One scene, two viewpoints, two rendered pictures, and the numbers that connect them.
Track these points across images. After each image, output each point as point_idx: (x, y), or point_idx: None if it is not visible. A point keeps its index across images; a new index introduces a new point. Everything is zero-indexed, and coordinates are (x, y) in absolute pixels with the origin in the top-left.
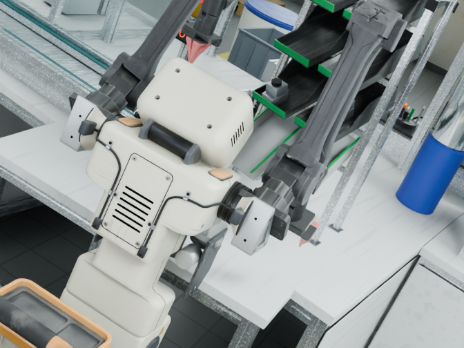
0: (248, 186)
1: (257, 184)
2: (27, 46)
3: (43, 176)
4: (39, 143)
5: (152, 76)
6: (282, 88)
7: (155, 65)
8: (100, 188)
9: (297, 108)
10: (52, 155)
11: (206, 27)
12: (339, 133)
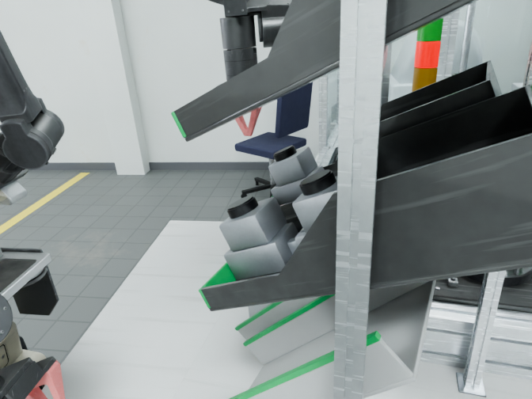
0: (408, 388)
1: (439, 397)
2: (329, 158)
3: (151, 254)
4: (214, 232)
5: (10, 119)
6: (281, 165)
7: (3, 103)
8: (170, 283)
9: (286, 210)
10: (200, 244)
11: (226, 72)
12: (233, 283)
